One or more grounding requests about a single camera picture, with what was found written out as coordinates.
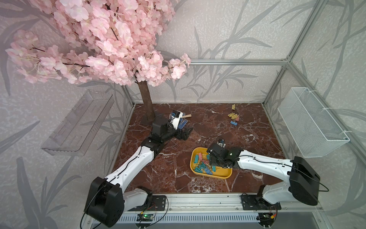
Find yellow plastic storage tray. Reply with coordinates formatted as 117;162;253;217
190;147;233;179

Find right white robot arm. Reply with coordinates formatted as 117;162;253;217
207;143;320;206

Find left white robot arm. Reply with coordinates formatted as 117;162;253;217
84;111;193;228

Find blue dotted work glove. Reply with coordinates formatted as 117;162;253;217
178;113;188;129

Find right circuit board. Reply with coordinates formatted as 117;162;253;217
256;213;277;229

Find left green circuit board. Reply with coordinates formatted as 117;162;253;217
136;213;155;222

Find pink blossom artificial tree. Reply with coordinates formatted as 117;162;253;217
6;1;191;122

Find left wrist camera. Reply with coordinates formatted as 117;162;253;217
169;110;184;130

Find aluminium front rail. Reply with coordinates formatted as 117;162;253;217
85;192;324;224

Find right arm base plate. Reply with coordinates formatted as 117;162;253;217
240;193;282;211

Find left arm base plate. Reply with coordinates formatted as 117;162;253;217
145;195;167;211

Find white wire mesh basket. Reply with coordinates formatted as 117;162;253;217
278;87;350;158

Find clear acrylic wall shelf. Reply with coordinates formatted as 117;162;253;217
41;90;114;156

